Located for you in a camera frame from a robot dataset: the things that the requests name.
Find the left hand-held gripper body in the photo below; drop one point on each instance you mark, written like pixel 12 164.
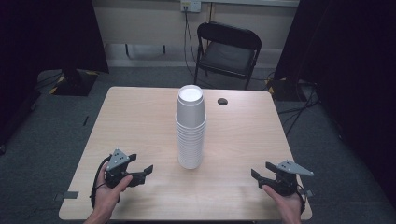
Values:
pixel 116 166

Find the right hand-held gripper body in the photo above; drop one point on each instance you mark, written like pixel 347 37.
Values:
pixel 288 177

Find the stack of white cups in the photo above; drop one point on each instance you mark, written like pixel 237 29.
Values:
pixel 190 140

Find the person's left hand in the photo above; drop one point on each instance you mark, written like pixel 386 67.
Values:
pixel 107 193

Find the person's right hand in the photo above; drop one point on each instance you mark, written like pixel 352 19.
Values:
pixel 286 205

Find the grey tape strip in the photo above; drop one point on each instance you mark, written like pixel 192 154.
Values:
pixel 308 193
pixel 67 195

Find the black stand base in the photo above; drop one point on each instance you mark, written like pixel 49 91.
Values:
pixel 74 83
pixel 285 90

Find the black folding chair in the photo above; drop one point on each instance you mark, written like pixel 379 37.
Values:
pixel 229 54

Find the dark curtain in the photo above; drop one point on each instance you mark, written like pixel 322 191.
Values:
pixel 46 34
pixel 348 62

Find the white wall socket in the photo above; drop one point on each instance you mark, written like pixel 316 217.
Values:
pixel 190 5

